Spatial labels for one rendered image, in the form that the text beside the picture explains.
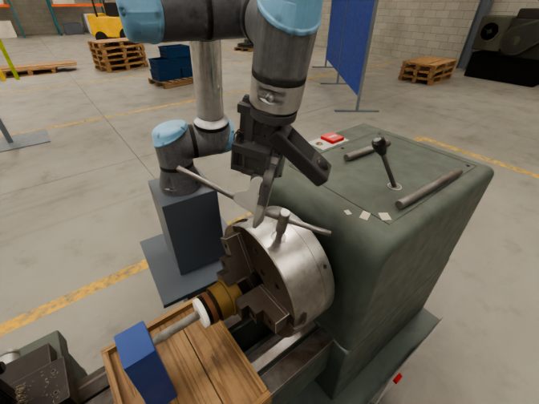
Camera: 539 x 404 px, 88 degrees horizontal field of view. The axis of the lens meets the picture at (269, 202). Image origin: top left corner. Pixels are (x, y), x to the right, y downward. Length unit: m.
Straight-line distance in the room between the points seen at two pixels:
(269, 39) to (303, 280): 0.46
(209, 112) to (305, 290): 0.60
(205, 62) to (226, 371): 0.82
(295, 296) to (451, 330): 1.68
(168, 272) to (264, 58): 1.02
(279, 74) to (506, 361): 2.10
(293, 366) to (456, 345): 1.44
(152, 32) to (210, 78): 0.47
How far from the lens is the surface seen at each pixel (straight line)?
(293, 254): 0.62
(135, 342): 0.68
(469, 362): 2.14
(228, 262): 0.68
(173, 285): 1.21
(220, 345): 0.88
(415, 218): 0.72
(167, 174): 1.02
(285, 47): 0.37
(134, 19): 0.42
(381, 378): 1.28
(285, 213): 0.56
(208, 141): 0.98
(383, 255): 0.63
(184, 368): 0.87
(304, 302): 0.64
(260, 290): 0.70
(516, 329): 2.45
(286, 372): 0.87
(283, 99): 0.39
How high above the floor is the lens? 1.66
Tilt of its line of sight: 36 degrees down
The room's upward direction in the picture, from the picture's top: straight up
